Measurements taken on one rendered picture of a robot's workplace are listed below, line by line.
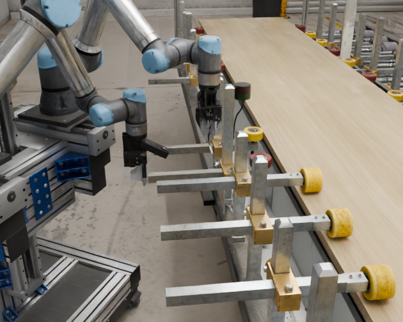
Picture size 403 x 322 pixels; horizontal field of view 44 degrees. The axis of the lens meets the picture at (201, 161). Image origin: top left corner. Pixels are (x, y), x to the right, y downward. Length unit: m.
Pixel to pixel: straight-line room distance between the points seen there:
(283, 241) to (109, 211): 2.21
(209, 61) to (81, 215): 1.87
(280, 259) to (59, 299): 1.36
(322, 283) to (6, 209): 0.99
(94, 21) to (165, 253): 1.45
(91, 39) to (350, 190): 1.07
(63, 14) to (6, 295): 1.23
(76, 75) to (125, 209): 1.70
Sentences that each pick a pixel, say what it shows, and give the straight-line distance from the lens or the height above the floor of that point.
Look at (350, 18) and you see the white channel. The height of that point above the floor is 1.14.
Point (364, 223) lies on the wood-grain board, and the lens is 1.55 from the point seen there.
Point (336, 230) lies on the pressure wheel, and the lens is 1.42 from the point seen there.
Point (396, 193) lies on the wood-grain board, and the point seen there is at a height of 0.90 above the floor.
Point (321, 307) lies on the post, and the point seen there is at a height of 1.10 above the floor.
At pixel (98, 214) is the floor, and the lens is 3.24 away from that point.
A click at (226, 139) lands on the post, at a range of 1.82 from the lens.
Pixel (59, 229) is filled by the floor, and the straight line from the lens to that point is 3.16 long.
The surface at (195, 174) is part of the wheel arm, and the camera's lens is 1.83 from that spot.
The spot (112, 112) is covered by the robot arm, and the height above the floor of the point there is 1.14.
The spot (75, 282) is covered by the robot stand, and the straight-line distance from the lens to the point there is 2.40.
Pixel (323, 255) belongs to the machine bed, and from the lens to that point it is 1.53.
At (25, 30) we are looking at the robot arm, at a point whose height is 1.43.
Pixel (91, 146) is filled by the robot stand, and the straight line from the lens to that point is 1.89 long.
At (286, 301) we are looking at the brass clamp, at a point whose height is 0.95.
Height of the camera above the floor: 1.72
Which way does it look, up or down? 27 degrees down
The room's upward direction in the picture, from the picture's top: straight up
